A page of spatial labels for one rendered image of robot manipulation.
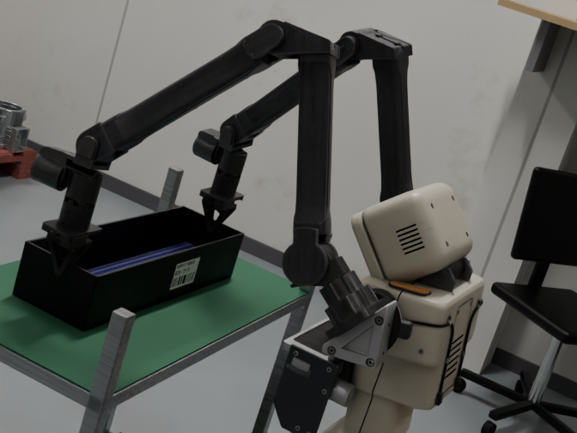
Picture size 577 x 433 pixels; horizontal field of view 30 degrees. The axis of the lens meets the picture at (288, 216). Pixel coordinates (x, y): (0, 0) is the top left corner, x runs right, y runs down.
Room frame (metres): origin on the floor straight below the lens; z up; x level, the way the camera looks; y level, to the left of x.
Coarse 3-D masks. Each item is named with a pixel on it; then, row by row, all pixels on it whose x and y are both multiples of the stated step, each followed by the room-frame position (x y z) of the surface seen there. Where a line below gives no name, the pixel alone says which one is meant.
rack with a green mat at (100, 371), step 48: (0, 288) 1.90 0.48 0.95; (240, 288) 2.31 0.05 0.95; (288, 288) 2.41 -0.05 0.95; (0, 336) 1.71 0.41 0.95; (48, 336) 1.76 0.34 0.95; (96, 336) 1.83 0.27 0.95; (144, 336) 1.89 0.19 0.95; (192, 336) 1.96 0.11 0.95; (240, 336) 2.09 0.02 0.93; (288, 336) 2.42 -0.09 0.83; (48, 384) 1.64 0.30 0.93; (96, 384) 1.61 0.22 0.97; (144, 384) 1.73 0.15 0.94; (96, 432) 1.61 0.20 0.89
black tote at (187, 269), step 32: (128, 224) 2.20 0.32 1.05; (160, 224) 2.33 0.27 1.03; (192, 224) 2.40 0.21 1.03; (224, 224) 2.37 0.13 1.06; (32, 256) 1.88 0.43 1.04; (64, 256) 2.01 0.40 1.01; (96, 256) 2.12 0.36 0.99; (128, 256) 2.24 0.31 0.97; (192, 256) 2.15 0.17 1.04; (224, 256) 2.29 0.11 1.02; (32, 288) 1.87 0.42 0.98; (64, 288) 1.85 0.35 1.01; (96, 288) 1.83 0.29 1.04; (128, 288) 1.94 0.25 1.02; (160, 288) 2.05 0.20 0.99; (192, 288) 2.19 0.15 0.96; (64, 320) 1.84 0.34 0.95; (96, 320) 1.86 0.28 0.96
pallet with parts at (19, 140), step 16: (0, 112) 5.41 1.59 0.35; (16, 112) 5.44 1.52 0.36; (0, 128) 5.40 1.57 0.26; (16, 128) 5.43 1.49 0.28; (0, 144) 5.40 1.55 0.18; (16, 144) 5.48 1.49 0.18; (0, 160) 5.32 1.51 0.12; (16, 160) 5.44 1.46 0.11; (32, 160) 5.56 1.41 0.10; (16, 176) 5.49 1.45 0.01
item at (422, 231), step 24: (408, 192) 1.85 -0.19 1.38; (432, 192) 1.89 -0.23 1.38; (360, 216) 1.86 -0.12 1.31; (384, 216) 1.84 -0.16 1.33; (408, 216) 1.82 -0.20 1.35; (432, 216) 1.83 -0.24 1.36; (456, 216) 1.94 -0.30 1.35; (360, 240) 1.85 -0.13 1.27; (384, 240) 1.83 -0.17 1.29; (408, 240) 1.81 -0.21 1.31; (432, 240) 1.81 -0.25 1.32; (456, 240) 1.88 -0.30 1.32; (384, 264) 1.82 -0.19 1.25; (408, 264) 1.81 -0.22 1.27; (432, 264) 1.80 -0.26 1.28
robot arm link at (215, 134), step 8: (224, 128) 2.33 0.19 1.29; (232, 128) 2.33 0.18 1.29; (200, 136) 2.41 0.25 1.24; (208, 136) 2.39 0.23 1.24; (216, 136) 2.39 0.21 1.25; (224, 136) 2.33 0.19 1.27; (232, 136) 2.32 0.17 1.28; (200, 144) 2.40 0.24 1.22; (208, 144) 2.39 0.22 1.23; (216, 144) 2.38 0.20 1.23; (224, 144) 2.34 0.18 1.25; (232, 144) 2.33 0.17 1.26; (240, 144) 2.37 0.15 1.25; (248, 144) 2.39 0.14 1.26; (200, 152) 2.39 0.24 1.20; (208, 152) 2.38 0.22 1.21; (208, 160) 2.39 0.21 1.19
